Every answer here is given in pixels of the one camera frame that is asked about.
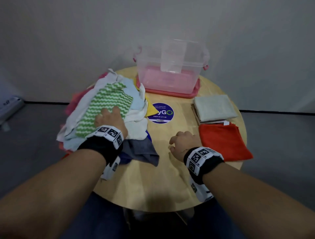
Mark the round blue sticker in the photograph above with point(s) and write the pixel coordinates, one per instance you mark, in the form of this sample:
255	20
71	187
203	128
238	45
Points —
160	113

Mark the person's left forearm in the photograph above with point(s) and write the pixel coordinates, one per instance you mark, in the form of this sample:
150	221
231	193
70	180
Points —
49	192

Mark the black marker wristband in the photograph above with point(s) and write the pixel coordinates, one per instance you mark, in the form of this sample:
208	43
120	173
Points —
103	145
201	160

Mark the pink cloth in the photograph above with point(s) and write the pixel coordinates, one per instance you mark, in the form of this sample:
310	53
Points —
75	101

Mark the folded orange cloth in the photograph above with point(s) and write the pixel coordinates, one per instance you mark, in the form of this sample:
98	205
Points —
224	141

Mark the white terry cloth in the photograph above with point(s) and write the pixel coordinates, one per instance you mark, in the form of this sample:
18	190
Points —
135	124

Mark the white box on floor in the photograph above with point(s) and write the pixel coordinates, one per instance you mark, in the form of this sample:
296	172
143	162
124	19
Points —
9	107

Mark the person's right hand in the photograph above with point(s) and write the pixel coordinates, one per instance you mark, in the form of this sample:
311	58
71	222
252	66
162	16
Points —
184	144

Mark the yellow cloth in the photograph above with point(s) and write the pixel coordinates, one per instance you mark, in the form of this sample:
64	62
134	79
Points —
150	108

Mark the gray cloth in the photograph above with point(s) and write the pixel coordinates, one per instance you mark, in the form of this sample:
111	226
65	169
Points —
142	151

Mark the person's right thumb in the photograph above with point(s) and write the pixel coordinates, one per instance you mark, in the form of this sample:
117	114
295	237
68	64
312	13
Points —
172	149

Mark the folded beige cloth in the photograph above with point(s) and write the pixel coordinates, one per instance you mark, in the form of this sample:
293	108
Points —
214	107

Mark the person's right forearm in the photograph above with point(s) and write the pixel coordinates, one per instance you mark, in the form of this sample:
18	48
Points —
258	204

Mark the green white striped cloth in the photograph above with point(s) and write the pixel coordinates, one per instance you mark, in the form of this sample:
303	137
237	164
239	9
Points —
105	103

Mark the person's left fingers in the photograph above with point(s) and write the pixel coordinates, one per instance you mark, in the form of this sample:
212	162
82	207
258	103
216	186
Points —
108	112

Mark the light blue cloth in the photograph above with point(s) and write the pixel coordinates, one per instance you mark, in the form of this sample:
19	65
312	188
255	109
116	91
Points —
134	92

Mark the pink box lid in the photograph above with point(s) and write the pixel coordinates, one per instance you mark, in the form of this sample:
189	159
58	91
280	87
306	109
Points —
169	92

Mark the dark blue cloth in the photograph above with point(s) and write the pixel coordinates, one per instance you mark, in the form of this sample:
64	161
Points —
148	136

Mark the person's left hand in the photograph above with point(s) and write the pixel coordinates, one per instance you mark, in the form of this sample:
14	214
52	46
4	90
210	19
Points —
112	122

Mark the dark table base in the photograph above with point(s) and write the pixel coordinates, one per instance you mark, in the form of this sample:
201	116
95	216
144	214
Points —
157	222

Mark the folded tan cloth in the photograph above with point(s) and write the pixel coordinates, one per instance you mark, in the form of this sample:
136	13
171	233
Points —
209	121

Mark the clear plastic storage box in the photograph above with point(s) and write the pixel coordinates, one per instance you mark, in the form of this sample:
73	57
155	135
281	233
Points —
169	66

